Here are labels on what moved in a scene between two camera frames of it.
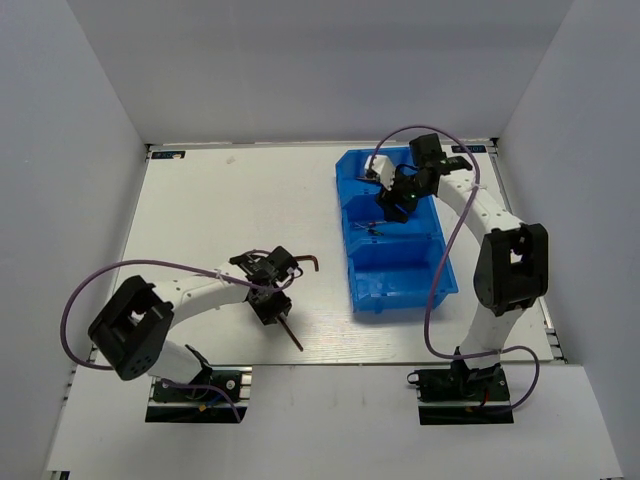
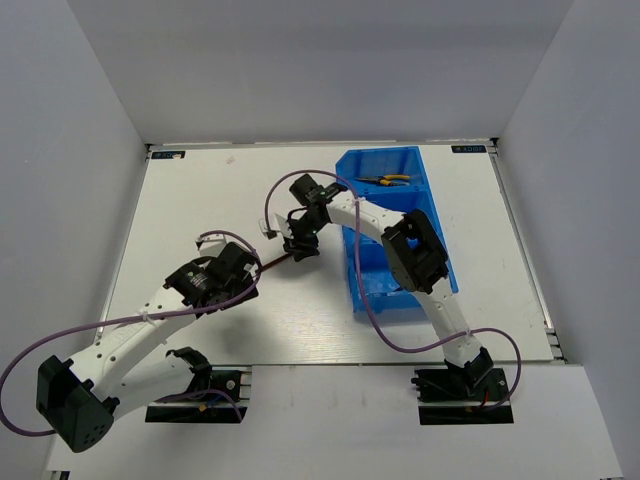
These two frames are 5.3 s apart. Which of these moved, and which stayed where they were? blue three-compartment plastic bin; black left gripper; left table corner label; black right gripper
Moved: black left gripper; black right gripper
Stayed: left table corner label; blue three-compartment plastic bin
